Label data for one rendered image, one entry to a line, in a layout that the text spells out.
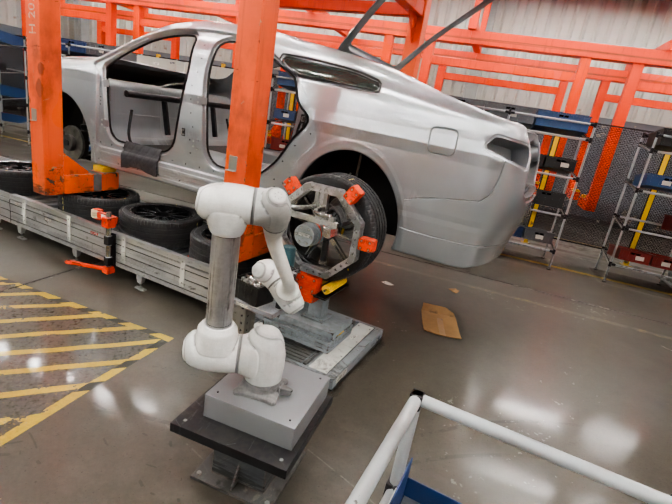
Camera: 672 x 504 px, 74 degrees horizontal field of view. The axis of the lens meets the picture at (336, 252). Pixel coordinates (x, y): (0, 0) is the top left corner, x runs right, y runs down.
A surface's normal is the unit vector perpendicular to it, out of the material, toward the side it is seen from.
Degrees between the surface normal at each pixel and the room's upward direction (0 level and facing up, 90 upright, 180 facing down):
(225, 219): 100
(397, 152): 90
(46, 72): 90
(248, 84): 90
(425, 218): 90
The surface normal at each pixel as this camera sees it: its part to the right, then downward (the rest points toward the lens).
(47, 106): 0.88, 0.27
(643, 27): -0.33, 0.23
